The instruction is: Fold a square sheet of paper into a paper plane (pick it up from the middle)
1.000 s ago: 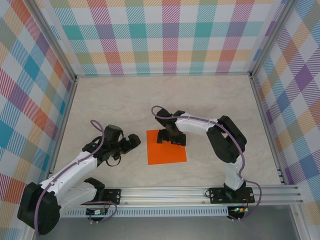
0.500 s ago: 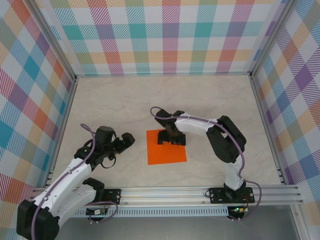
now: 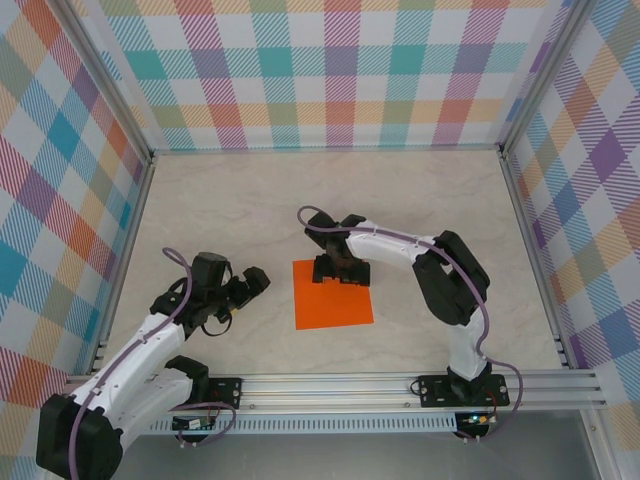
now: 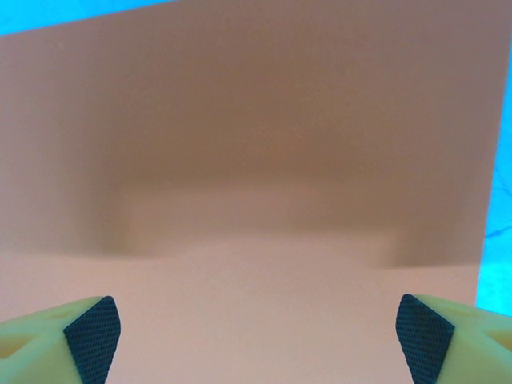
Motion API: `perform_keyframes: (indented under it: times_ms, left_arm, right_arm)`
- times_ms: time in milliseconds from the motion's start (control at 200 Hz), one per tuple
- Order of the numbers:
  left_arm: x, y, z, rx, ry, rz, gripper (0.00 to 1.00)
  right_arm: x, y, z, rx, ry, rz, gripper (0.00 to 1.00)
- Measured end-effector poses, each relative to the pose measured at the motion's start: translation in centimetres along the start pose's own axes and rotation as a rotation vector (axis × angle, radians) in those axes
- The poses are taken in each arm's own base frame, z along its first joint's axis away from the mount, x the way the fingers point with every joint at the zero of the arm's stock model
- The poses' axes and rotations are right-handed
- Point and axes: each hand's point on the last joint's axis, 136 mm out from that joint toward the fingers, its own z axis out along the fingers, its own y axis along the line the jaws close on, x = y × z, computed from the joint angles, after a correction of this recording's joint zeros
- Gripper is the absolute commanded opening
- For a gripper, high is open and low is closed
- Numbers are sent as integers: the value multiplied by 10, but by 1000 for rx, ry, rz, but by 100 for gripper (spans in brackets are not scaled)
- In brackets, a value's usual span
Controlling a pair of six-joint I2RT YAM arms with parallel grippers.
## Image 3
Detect orange paper sheet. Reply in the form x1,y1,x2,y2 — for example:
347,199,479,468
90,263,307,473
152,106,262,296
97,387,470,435
292,259,376,332

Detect grey metal panel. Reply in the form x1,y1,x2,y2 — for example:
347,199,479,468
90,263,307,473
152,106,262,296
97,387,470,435
64,433,599,480

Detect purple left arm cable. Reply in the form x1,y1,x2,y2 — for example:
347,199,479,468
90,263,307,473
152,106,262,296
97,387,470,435
67,246,239,474

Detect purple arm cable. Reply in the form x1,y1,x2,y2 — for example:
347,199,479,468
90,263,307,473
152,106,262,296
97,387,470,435
67,246,239,474
297,203,524,446

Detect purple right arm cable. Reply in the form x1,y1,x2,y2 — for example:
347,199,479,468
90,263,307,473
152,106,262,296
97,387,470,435
297,203,524,446

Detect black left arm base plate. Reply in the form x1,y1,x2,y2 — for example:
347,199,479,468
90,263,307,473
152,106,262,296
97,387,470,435
151,377,245,412

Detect aluminium frame side rail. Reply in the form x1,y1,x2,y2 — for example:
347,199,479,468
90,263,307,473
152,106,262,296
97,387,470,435
498,152,574,371
87,152,157,376

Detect aluminium frame cross bar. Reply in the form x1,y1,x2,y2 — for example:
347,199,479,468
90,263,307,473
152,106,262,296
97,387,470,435
149,143,506,157

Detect long aluminium mounting rail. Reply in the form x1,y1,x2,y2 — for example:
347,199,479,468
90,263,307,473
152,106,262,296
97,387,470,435
54,369,609,414

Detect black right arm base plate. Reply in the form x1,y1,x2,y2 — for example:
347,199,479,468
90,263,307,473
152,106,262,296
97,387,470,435
417,373,510,409

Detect perforated metal cable tray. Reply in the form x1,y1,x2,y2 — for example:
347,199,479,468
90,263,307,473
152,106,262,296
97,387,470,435
79,412,459,435

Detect aluminium frame post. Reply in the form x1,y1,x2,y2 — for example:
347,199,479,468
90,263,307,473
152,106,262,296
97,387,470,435
47,0,156,166
498,0,604,161

